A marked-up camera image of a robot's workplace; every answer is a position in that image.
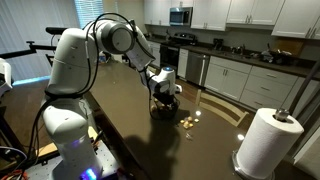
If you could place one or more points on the white plastic device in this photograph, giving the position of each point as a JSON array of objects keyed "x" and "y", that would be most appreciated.
[{"x": 5, "y": 78}]

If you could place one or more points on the large gold wrapped packet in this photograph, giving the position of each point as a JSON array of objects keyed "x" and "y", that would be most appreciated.
[
  {"x": 196, "y": 120},
  {"x": 190, "y": 118}
]

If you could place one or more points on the white paper towel roll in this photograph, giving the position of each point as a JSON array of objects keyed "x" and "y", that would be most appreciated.
[{"x": 266, "y": 143}]

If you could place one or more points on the black coffee maker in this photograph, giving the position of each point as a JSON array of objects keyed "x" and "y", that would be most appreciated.
[{"x": 218, "y": 44}]

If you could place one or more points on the white kitchen cabinets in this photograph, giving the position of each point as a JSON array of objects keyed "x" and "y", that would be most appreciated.
[
  {"x": 210, "y": 13},
  {"x": 266, "y": 85}
]

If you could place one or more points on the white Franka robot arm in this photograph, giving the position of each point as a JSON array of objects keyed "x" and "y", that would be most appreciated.
[{"x": 70, "y": 56}]

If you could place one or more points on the kitchen sink faucet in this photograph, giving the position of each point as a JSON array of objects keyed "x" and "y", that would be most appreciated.
[{"x": 241, "y": 49}]

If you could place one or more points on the stainless steel microwave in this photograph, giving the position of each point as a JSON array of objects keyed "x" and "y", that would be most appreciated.
[{"x": 180, "y": 16}]

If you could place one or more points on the white lower kitchen cabinets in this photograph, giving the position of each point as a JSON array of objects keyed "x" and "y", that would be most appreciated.
[{"x": 266, "y": 85}]

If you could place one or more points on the perforated metal robot base plate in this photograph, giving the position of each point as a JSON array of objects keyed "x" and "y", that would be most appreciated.
[{"x": 106, "y": 160}]

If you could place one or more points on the stainless steel dishwasher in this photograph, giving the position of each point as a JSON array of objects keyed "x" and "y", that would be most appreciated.
[{"x": 196, "y": 68}]

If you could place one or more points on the brown wooden cutting board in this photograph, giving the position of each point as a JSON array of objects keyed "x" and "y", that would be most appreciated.
[{"x": 290, "y": 46}]

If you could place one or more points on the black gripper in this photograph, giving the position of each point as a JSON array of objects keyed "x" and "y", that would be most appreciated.
[{"x": 165, "y": 99}]

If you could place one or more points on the black kitchen stove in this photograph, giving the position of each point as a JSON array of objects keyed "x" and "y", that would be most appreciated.
[{"x": 170, "y": 55}]

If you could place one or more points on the black tripod pole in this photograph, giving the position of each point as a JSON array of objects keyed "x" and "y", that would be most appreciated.
[{"x": 303, "y": 86}]

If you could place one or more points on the white upper kitchen cabinets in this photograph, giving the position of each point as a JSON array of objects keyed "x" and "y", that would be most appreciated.
[{"x": 210, "y": 13}]

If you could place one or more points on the light wooden board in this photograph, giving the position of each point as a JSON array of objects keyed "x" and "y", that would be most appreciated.
[{"x": 46, "y": 148}]

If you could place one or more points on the dark kitchen countertop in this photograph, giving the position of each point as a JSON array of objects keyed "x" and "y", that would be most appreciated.
[{"x": 253, "y": 60}]

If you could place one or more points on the cream wooden chair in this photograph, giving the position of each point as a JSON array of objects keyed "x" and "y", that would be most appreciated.
[{"x": 221, "y": 110}]

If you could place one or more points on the white window blinds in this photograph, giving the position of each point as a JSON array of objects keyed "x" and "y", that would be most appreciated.
[{"x": 88, "y": 11}]

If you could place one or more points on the grey vertical blinds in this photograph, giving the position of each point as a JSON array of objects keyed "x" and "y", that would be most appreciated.
[{"x": 30, "y": 20}]

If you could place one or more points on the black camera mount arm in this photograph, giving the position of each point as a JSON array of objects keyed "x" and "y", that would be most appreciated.
[{"x": 20, "y": 52}]

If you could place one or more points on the dark cookware pile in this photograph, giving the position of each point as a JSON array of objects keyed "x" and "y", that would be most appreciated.
[{"x": 276, "y": 55}]

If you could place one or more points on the small gold wrapped packet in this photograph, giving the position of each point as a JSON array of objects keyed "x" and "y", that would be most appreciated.
[
  {"x": 190, "y": 125},
  {"x": 182, "y": 122},
  {"x": 186, "y": 126}
]

